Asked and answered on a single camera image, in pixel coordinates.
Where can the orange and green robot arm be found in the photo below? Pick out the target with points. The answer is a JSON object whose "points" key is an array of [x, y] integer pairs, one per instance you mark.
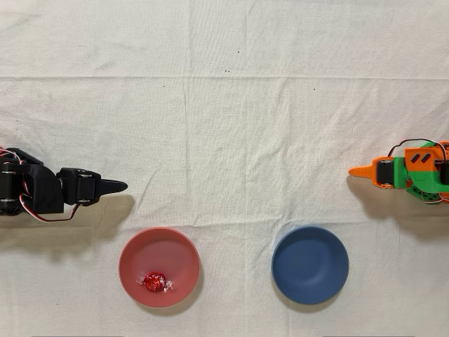
{"points": [[426, 172]]}

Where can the blue bowl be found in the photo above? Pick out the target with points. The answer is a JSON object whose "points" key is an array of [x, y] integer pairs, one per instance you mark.
{"points": [[310, 265]]}

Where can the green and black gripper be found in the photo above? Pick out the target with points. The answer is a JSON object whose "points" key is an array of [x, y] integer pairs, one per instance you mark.
{"points": [[384, 170]]}

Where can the red bowl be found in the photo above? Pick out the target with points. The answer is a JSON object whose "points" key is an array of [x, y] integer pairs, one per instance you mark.
{"points": [[161, 245]]}

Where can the red candy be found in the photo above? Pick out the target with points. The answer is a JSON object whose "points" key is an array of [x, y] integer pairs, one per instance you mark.
{"points": [[152, 281]]}

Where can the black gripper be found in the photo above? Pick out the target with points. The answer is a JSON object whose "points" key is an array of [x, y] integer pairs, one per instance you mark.
{"points": [[85, 184]]}

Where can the white tablecloth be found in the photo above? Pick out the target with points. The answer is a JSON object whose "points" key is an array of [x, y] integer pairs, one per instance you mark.
{"points": [[245, 105]]}

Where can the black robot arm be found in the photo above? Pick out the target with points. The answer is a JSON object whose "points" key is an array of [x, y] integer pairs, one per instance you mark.
{"points": [[38, 189]]}

